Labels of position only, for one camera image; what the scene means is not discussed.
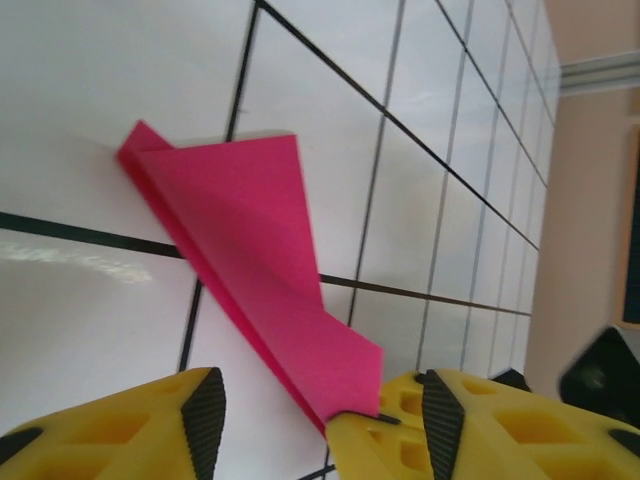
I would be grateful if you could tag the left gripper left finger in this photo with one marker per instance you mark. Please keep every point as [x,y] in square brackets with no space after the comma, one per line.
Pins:
[60,460]

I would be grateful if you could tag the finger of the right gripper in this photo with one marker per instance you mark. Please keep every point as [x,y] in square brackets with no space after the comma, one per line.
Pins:
[412,387]
[360,450]

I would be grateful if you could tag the pink paper sheet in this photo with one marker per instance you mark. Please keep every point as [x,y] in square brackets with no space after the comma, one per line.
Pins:
[250,225]

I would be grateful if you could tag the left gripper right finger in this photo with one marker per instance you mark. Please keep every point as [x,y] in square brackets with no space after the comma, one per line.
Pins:
[590,460]

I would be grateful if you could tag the aluminium side rail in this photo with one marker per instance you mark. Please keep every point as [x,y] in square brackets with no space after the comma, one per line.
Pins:
[600,72]

